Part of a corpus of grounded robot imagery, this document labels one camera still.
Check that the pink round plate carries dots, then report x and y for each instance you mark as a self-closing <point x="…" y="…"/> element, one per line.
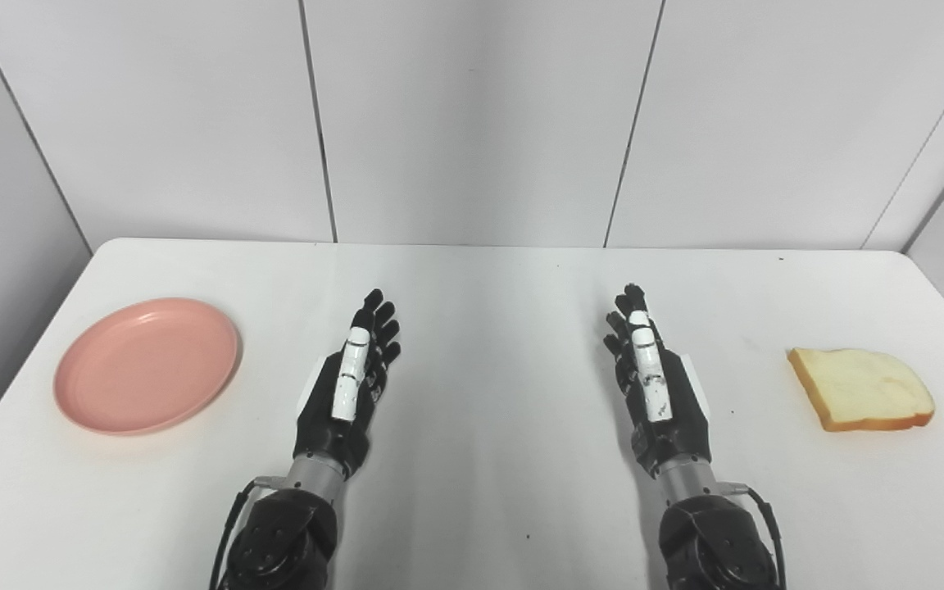
<point x="147" y="365"/>

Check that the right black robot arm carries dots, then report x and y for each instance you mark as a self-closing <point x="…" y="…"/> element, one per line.
<point x="714" y="528"/>

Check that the slice of white bread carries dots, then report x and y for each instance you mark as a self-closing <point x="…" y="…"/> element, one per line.
<point x="861" y="388"/>

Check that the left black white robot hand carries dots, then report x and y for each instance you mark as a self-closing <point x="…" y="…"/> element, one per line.
<point x="347" y="385"/>

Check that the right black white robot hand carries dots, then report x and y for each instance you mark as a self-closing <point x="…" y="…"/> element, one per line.
<point x="662" y="401"/>

